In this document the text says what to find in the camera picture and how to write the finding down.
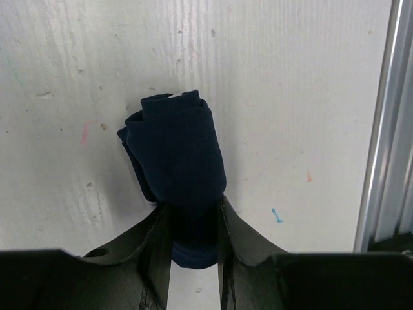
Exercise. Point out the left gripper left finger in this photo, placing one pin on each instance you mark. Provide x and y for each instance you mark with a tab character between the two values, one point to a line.
130	272

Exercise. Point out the aluminium mounting rail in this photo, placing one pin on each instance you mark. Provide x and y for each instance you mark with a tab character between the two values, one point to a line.
385	215

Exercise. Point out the navy blue underwear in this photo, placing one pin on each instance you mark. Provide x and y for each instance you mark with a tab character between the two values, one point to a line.
173	148

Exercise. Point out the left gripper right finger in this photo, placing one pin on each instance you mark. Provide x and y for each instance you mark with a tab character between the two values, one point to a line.
256	274

